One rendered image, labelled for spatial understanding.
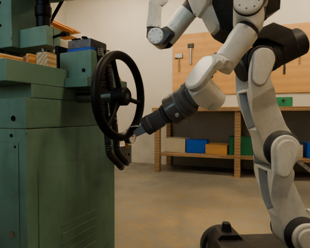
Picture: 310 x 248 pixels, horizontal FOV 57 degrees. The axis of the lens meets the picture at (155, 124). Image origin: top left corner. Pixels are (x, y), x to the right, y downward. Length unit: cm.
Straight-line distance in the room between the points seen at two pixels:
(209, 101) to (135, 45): 393
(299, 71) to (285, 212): 313
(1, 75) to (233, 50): 62
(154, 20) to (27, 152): 88
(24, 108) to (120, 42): 400
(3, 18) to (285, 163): 117
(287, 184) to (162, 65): 350
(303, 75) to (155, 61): 207
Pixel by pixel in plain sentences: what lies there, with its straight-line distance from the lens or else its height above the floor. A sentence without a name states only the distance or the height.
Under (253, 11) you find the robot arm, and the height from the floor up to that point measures 103.
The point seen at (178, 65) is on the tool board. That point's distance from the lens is 435.
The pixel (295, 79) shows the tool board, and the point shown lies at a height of 121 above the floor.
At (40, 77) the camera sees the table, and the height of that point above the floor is 86.
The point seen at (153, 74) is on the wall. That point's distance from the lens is 449.
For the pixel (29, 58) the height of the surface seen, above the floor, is 94.
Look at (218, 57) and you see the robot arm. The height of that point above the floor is 90.
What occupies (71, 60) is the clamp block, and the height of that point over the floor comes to 93.
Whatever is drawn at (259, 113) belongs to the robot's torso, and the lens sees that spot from 117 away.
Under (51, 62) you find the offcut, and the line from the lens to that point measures 98.
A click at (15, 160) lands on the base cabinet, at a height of 62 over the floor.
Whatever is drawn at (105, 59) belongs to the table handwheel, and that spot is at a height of 91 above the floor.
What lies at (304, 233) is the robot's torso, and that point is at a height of 30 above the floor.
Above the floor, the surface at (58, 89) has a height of 83.
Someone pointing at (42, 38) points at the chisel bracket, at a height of 102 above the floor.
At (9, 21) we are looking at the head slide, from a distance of 123.
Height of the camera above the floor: 75
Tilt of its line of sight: 2 degrees down
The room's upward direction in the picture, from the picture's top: straight up
